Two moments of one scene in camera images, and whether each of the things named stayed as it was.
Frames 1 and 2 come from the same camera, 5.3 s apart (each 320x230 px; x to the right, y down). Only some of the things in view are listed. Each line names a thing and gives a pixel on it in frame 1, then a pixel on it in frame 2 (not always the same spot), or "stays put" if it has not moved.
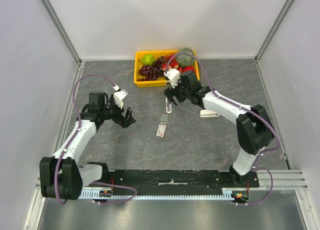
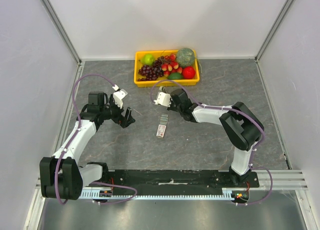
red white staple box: [162, 125] stays put
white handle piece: [168, 106] → [162, 89]
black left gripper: [123, 121] stays put
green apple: [147, 59] stays put
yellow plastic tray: [139, 54] stays put
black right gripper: [173, 94] → [171, 106]
